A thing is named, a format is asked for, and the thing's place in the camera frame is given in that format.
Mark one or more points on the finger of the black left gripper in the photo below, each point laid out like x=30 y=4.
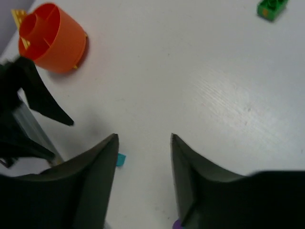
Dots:
x=38 y=96
x=14 y=145

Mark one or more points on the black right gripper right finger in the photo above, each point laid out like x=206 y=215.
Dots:
x=211 y=197

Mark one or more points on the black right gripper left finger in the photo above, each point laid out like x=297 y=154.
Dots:
x=72 y=195

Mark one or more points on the long yellow lego plate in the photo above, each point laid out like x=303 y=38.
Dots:
x=19 y=15

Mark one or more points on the purple lego under teal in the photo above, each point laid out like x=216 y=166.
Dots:
x=177 y=225

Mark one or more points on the orange round divided container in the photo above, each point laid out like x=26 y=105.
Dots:
x=52 y=39

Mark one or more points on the small teal lego brick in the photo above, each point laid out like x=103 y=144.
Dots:
x=120 y=160

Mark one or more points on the dark green lego brick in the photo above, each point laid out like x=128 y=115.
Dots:
x=271 y=9

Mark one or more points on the table front metal rail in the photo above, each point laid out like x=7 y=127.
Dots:
x=30 y=128

